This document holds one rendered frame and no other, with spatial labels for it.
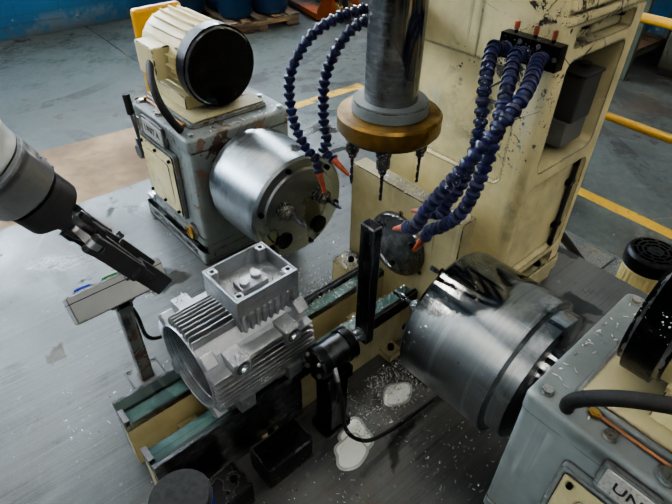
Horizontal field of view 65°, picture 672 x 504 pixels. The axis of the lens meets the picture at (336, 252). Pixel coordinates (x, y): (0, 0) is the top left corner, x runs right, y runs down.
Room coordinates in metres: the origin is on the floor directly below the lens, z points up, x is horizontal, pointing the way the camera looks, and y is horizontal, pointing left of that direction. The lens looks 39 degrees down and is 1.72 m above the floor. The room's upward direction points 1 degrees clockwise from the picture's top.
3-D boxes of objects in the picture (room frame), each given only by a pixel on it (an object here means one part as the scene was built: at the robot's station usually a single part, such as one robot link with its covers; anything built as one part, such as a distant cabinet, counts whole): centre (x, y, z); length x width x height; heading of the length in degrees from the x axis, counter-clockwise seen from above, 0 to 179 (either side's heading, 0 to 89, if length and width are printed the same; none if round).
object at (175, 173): (1.27, 0.34, 0.99); 0.35 x 0.31 x 0.37; 42
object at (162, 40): (1.27, 0.39, 1.16); 0.33 x 0.26 x 0.42; 42
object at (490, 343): (0.57, -0.28, 1.04); 0.41 x 0.25 x 0.25; 42
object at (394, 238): (0.88, -0.13, 1.02); 0.15 x 0.02 x 0.15; 42
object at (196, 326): (0.62, 0.17, 1.02); 0.20 x 0.19 x 0.19; 133
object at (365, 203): (0.93, -0.17, 0.97); 0.30 x 0.11 x 0.34; 42
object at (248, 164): (1.09, 0.18, 1.04); 0.37 x 0.25 x 0.25; 42
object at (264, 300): (0.65, 0.14, 1.11); 0.12 x 0.11 x 0.07; 133
